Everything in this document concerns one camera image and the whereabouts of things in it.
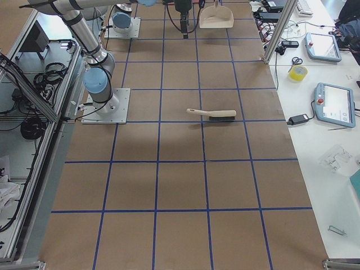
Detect beige hand brush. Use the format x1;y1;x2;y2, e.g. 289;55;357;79
186;108;237;121

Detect small black charger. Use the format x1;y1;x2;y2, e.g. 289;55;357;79
287;114;310;125

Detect blue teach pendant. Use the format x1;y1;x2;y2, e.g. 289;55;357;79
304;33;342;62
314;83;356;128

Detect beige plastic dustpan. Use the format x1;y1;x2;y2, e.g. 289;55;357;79
199;1;234;29

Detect clear plastic packaging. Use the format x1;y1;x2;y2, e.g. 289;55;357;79
319;145;352;171

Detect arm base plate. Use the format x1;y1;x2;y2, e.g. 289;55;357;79
104;17;141;39
81;88;131;124

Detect black scissors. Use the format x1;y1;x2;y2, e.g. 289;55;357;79
288;57;303;73

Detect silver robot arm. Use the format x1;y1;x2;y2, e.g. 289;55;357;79
111;3;133;33
20;0;156;114

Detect yellow tape roll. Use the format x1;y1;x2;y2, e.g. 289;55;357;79
288;65;308;83

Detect blue teach pendant near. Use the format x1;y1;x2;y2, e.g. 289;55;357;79
314;83;356;128

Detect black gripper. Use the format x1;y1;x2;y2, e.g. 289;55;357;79
174;0;192;39

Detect white crumpled cloth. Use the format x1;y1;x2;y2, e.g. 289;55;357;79
0;156;22;212

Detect aluminium frame post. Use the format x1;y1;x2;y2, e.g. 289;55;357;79
263;0;297;64

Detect blue teach pendant far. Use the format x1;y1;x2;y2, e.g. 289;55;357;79
304;33;342;62

